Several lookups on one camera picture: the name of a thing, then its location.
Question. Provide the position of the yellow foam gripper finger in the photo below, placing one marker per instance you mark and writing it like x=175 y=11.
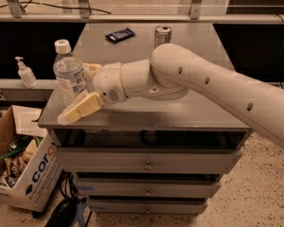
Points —
x=90 y=69
x=84 y=104

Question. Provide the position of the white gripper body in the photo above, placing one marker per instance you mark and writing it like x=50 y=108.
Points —
x=108 y=81

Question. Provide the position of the clear plastic water bottle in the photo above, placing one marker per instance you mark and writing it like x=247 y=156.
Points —
x=68 y=70

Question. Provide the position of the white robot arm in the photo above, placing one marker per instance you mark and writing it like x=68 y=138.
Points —
x=169 y=73

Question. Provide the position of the white pump dispenser bottle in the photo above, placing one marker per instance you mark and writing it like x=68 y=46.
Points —
x=26 y=74

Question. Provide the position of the silver drink can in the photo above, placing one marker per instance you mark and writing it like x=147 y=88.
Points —
x=162 y=35

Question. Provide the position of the grey drawer cabinet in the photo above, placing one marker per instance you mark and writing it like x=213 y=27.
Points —
x=148 y=157

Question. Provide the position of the snack packets in box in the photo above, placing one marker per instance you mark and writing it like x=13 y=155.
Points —
x=16 y=165

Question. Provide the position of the white cardboard box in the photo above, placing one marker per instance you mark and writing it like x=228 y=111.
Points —
x=35 y=184

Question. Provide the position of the green stick in box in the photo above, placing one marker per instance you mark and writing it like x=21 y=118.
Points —
x=3 y=156

